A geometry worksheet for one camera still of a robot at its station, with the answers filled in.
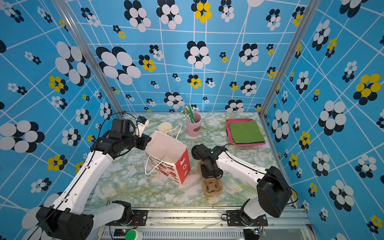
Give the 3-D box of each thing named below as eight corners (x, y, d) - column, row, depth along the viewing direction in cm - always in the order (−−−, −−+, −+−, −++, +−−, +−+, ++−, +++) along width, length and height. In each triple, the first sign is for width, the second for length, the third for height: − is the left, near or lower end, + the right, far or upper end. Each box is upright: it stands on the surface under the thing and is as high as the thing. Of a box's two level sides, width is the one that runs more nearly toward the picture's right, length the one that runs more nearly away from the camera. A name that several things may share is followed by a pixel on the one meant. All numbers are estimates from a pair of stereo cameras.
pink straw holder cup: (186, 135, 109) (185, 121, 97) (195, 125, 115) (194, 111, 102) (195, 140, 106) (195, 127, 94) (204, 130, 112) (204, 116, 100)
